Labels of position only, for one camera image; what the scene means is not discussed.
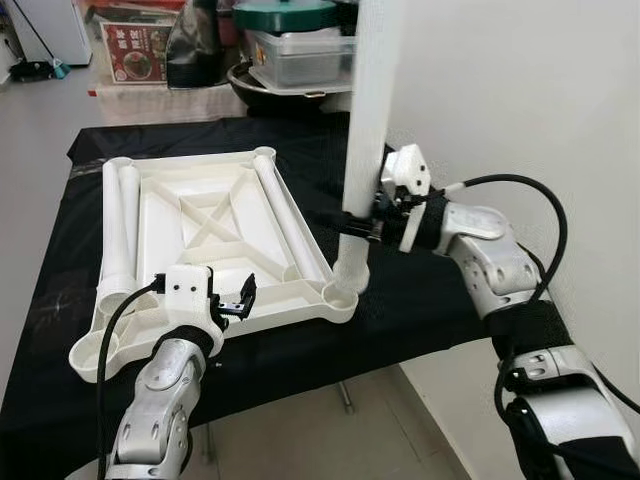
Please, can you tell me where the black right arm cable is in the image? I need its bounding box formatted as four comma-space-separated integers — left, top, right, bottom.
432, 173, 569, 441

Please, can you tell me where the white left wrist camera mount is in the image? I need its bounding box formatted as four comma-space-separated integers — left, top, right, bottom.
163, 264, 223, 336

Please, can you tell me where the clear plastic storage box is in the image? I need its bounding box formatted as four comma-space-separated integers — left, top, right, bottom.
245, 28, 359, 89

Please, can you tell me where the black wok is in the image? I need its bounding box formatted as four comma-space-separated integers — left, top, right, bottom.
228, 62, 351, 113

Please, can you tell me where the white fridge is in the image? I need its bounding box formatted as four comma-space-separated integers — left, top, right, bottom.
10, 0, 93, 66

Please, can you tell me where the white plastic children table top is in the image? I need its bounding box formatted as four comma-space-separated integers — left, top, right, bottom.
68, 147, 359, 384

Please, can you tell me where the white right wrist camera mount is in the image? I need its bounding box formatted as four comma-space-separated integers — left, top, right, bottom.
380, 143, 434, 253

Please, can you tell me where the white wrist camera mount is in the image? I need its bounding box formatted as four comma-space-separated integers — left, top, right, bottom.
163, 264, 223, 336
380, 143, 434, 253

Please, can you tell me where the orange-lidded clear storage box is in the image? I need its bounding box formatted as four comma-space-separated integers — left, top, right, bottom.
85, 0, 181, 86

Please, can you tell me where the beige low bench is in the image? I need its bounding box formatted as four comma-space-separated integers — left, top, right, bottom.
88, 82, 251, 126

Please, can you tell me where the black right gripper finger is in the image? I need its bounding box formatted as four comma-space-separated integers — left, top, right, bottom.
328, 205, 381, 245

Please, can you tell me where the black tablecloth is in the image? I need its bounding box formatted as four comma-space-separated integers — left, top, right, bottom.
0, 112, 531, 471

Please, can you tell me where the black bag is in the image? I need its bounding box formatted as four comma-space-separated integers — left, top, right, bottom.
165, 0, 229, 89

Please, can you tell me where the long-handled broom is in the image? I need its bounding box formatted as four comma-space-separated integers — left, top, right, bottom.
8, 0, 71, 83

